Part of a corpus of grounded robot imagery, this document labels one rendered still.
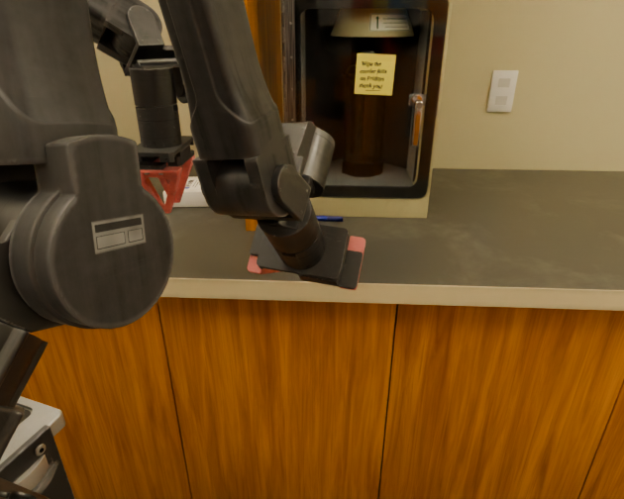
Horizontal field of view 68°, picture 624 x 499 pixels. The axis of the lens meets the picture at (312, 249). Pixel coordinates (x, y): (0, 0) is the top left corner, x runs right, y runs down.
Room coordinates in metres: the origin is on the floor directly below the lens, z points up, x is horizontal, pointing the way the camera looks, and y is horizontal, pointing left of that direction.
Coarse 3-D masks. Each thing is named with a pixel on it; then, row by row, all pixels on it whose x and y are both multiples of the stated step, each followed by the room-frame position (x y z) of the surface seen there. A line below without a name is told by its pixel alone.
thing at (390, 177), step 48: (336, 0) 0.98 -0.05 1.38; (384, 0) 0.98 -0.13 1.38; (432, 0) 0.97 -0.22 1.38; (336, 48) 0.98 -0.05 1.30; (384, 48) 0.98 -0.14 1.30; (432, 48) 0.97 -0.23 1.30; (336, 96) 0.98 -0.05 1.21; (384, 96) 0.98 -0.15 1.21; (432, 96) 0.97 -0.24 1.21; (336, 144) 0.98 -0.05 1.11; (384, 144) 0.98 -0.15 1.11; (432, 144) 0.97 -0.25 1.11; (336, 192) 0.98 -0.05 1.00; (384, 192) 0.98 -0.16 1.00
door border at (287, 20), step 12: (288, 0) 0.99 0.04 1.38; (288, 12) 0.99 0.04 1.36; (288, 24) 0.99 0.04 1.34; (288, 36) 0.99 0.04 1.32; (288, 48) 0.99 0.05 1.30; (288, 60) 0.99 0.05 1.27; (288, 72) 0.99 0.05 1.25; (288, 84) 0.99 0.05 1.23; (288, 96) 0.99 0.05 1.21; (288, 108) 0.99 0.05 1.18; (288, 120) 0.99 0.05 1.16
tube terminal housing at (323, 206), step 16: (448, 16) 0.98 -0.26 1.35; (448, 32) 0.98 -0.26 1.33; (432, 160) 0.98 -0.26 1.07; (320, 208) 1.00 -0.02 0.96; (336, 208) 1.00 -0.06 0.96; (352, 208) 0.99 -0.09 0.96; (368, 208) 0.99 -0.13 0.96; (384, 208) 0.99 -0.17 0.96; (400, 208) 0.99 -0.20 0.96; (416, 208) 0.99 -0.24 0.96
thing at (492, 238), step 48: (432, 192) 1.16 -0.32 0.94; (480, 192) 1.16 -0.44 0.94; (528, 192) 1.16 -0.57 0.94; (576, 192) 1.16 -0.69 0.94; (192, 240) 0.87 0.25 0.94; (240, 240) 0.87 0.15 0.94; (384, 240) 0.87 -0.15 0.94; (432, 240) 0.87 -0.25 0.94; (480, 240) 0.87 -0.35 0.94; (528, 240) 0.87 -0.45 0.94; (576, 240) 0.87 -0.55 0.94; (192, 288) 0.71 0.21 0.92; (240, 288) 0.71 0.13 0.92; (288, 288) 0.70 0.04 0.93; (336, 288) 0.70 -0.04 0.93; (384, 288) 0.69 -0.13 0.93; (432, 288) 0.69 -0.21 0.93; (480, 288) 0.68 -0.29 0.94; (528, 288) 0.68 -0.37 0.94; (576, 288) 0.68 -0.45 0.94
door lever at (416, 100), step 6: (414, 96) 0.97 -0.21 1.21; (420, 96) 0.97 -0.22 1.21; (414, 102) 0.94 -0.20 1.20; (420, 102) 0.92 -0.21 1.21; (414, 108) 0.93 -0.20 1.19; (420, 108) 0.92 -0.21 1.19; (414, 114) 0.93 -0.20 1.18; (420, 114) 0.92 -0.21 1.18; (414, 120) 0.93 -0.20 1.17; (420, 120) 0.93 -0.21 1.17; (414, 126) 0.93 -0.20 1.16; (420, 126) 0.93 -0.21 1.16; (414, 132) 0.93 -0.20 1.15; (414, 138) 0.93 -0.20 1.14; (414, 144) 0.93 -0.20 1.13
